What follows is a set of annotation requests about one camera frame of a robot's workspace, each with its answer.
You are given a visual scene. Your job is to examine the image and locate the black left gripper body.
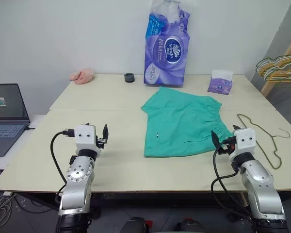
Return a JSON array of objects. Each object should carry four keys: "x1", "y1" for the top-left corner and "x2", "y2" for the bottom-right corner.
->
[{"x1": 96, "y1": 135, "x2": 110, "y2": 149}]

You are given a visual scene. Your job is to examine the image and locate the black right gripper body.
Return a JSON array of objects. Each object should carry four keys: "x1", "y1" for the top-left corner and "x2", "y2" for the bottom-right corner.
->
[{"x1": 217, "y1": 142, "x2": 235, "y2": 155}]

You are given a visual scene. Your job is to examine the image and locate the green shorts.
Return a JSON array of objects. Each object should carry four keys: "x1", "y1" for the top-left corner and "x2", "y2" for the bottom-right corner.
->
[{"x1": 140, "y1": 86, "x2": 233, "y2": 158}]

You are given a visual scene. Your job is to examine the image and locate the olive wire clothes hanger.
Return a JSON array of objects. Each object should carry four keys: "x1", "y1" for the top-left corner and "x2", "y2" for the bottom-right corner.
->
[{"x1": 237, "y1": 113, "x2": 291, "y2": 170}]

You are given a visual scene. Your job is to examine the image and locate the small purple tissue pack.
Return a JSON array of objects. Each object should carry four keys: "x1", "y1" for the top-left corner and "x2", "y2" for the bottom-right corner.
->
[{"x1": 207, "y1": 69, "x2": 234, "y2": 96}]

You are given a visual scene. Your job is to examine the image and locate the pink cloth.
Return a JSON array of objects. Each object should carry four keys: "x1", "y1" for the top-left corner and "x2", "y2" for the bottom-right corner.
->
[{"x1": 68, "y1": 68, "x2": 96, "y2": 85}]

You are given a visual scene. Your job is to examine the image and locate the white side table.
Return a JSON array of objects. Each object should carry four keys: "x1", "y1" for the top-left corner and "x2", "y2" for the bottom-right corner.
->
[{"x1": 0, "y1": 114, "x2": 49, "y2": 171}]

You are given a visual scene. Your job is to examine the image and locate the wooden clothes rack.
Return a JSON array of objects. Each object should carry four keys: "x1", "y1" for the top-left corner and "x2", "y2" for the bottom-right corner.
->
[{"x1": 259, "y1": 32, "x2": 291, "y2": 98}]

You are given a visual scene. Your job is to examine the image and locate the black tape roll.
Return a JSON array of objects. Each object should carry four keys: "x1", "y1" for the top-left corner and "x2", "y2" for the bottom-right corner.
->
[{"x1": 124, "y1": 72, "x2": 136, "y2": 84}]

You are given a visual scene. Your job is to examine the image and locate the grey laptop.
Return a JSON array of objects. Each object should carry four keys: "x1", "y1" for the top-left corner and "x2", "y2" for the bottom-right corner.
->
[{"x1": 0, "y1": 83, "x2": 31, "y2": 157}]

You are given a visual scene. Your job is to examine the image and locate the dark rounded shape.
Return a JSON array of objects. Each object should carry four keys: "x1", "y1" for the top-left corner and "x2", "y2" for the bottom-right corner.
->
[
  {"x1": 176, "y1": 216, "x2": 206, "y2": 233},
  {"x1": 125, "y1": 216, "x2": 146, "y2": 233}
]

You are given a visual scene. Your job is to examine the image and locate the purple toilet paper pack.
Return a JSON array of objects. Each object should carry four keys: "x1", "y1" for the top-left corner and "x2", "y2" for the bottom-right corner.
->
[{"x1": 143, "y1": 0, "x2": 193, "y2": 87}]

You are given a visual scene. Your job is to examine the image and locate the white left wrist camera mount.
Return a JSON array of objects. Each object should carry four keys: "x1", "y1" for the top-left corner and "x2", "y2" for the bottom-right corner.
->
[{"x1": 74, "y1": 124, "x2": 102, "y2": 156}]

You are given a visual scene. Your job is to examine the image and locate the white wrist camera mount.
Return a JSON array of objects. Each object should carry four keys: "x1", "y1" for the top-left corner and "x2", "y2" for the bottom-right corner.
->
[
  {"x1": 74, "y1": 124, "x2": 102, "y2": 156},
  {"x1": 229, "y1": 128, "x2": 257, "y2": 162}
]

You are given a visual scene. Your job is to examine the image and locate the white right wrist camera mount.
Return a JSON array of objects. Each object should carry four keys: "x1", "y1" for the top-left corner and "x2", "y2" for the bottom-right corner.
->
[{"x1": 229, "y1": 128, "x2": 257, "y2": 162}]

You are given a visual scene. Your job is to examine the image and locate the white floor cables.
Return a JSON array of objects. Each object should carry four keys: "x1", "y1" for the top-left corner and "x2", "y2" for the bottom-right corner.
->
[{"x1": 0, "y1": 193, "x2": 13, "y2": 233}]

